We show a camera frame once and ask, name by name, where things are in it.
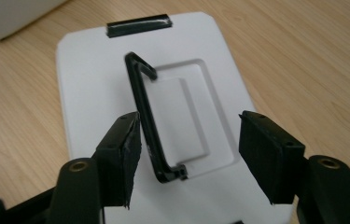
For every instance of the black case latch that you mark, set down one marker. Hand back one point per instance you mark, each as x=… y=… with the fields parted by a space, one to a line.
x=138 y=25

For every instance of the white plastic box lid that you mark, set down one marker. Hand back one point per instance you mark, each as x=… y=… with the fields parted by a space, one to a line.
x=91 y=93

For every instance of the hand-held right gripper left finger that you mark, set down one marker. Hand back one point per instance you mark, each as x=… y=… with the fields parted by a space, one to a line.
x=116 y=161

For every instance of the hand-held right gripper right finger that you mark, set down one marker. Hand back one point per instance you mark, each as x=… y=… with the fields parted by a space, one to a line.
x=266 y=158

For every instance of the white box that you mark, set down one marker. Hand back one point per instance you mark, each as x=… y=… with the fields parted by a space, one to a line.
x=11 y=15

